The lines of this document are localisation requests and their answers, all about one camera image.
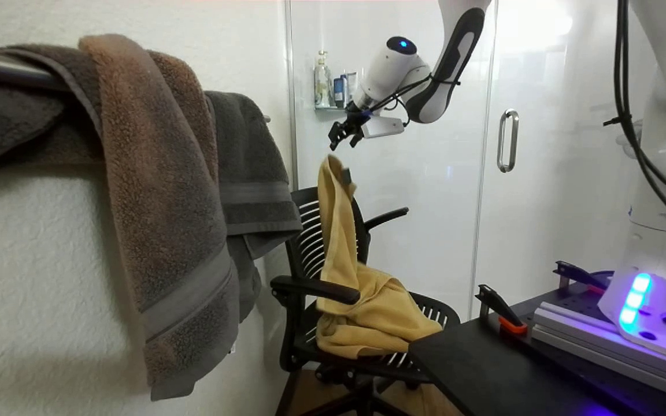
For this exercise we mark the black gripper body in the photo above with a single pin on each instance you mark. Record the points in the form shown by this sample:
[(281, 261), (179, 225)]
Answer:
[(355, 124)]

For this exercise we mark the yellow towel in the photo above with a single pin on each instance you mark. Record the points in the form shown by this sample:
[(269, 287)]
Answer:
[(347, 292)]

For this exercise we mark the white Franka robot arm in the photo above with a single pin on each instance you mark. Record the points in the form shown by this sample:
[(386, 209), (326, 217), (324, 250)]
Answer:
[(394, 70)]

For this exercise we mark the black mesh office chair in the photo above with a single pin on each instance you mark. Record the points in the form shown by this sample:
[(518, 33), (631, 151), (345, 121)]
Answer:
[(310, 245)]

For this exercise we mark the glass shower door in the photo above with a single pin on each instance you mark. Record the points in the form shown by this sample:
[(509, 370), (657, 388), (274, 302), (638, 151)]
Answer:
[(565, 231)]

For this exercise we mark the shower caddy shelf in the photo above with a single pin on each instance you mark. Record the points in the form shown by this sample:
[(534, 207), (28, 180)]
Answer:
[(338, 109)]

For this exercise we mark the blue toiletry container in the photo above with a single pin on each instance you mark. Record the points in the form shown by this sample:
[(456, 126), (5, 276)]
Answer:
[(342, 90)]

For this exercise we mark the white soap bottle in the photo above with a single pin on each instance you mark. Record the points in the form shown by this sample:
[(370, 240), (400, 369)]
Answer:
[(321, 83)]

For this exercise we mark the brown towel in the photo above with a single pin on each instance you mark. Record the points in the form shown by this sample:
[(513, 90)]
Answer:
[(162, 209)]

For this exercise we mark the blue purple clamp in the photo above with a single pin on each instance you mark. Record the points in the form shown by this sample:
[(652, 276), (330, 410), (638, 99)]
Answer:
[(579, 276)]

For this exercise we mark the dark gray folded towel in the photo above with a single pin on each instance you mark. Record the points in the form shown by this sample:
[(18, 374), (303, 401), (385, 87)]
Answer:
[(17, 124)]

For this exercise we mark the metal towel bar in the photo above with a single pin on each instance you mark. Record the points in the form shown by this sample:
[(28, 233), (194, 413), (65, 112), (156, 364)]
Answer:
[(5, 70)]

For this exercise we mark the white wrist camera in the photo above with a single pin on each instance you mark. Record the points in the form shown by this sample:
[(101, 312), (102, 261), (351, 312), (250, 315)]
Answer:
[(385, 127)]

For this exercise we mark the aluminum mounting rail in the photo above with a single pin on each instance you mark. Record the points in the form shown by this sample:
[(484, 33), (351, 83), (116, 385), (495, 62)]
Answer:
[(612, 343)]

